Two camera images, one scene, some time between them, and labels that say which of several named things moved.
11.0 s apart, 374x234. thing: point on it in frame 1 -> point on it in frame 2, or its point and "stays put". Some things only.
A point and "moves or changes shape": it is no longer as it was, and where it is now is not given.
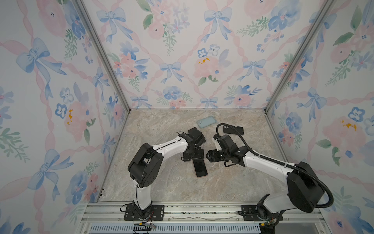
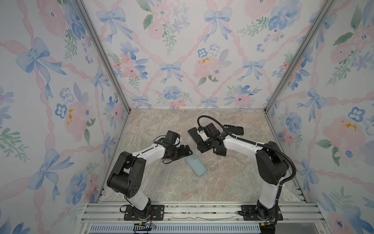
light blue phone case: x=206 y=121 moves or changes shape
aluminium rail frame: x=193 y=218 stays put
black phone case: x=228 y=129 stays put
